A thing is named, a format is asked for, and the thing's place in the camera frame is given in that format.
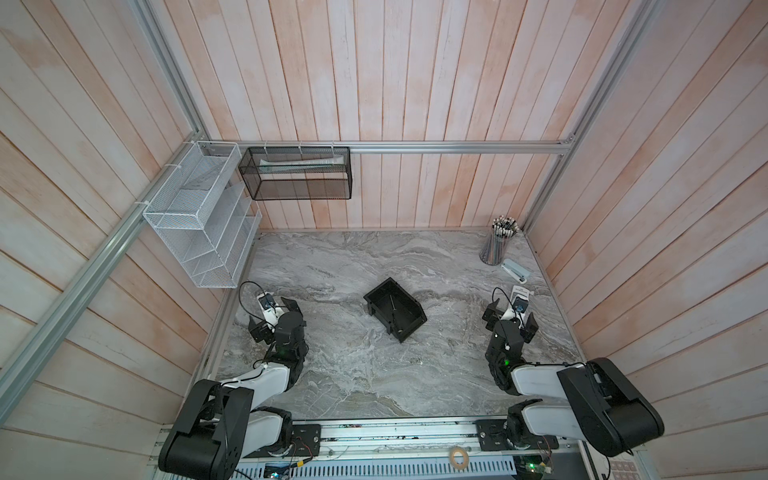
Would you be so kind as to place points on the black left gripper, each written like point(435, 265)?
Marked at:
point(262, 332)

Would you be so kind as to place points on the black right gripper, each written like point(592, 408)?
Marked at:
point(493, 315)

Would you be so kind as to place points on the yellow black screwdriver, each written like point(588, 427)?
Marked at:
point(393, 310)

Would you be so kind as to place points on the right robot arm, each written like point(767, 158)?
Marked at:
point(464, 361)

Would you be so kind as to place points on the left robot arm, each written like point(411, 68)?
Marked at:
point(222, 422)

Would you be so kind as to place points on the black plastic bin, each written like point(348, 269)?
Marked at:
point(398, 311)

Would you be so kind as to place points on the metal cup of pens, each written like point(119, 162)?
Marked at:
point(502, 230)

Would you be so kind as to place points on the tape roll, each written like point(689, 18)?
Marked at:
point(459, 458)

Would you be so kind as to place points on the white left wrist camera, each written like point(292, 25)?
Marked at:
point(271, 311)

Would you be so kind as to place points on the white wire mesh shelf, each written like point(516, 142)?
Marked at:
point(203, 216)

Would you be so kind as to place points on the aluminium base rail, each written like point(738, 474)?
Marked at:
point(414, 448)

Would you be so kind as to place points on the black wire mesh basket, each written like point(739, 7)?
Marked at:
point(297, 173)

